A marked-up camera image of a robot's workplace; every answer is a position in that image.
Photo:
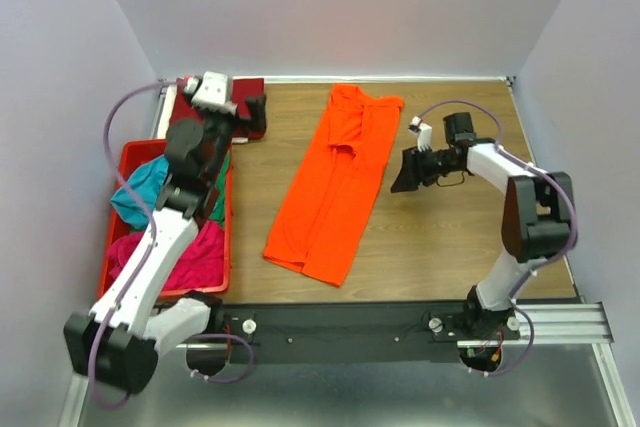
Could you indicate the teal blue t-shirt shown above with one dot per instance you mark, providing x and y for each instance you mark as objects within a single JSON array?
[{"x": 146, "y": 181}]

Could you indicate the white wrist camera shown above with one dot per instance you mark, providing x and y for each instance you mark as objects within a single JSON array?
[
  {"x": 209, "y": 91},
  {"x": 423, "y": 133}
]

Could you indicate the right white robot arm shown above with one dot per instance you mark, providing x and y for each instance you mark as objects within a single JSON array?
[{"x": 538, "y": 223}]

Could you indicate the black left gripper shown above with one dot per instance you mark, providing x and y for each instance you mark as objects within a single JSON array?
[{"x": 258, "y": 110}]

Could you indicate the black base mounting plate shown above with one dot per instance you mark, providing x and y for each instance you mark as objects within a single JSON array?
[{"x": 362, "y": 332}]

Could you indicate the orange t-shirt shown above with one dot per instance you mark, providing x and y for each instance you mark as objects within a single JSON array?
[{"x": 321, "y": 220}]

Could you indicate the magenta pink t-shirt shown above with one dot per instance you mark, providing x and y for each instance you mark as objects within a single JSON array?
[{"x": 200, "y": 266}]

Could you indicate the grey aluminium frame rail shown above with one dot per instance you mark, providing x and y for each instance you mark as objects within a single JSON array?
[{"x": 158, "y": 122}]

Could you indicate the green t-shirt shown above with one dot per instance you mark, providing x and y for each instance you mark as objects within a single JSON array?
[{"x": 218, "y": 213}]

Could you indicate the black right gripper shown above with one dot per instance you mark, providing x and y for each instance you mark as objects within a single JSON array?
[{"x": 413, "y": 172}]

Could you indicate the folded dark red t-shirt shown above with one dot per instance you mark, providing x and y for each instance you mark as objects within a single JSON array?
[{"x": 243, "y": 135}]

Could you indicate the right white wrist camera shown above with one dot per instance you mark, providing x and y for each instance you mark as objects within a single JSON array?
[{"x": 423, "y": 133}]

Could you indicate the front aluminium extrusion rail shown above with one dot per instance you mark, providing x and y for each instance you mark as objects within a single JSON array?
[{"x": 549, "y": 324}]

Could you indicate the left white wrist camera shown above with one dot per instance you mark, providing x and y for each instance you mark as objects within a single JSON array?
[{"x": 209, "y": 91}]

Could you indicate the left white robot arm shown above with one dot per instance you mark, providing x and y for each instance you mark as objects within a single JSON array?
[{"x": 119, "y": 342}]

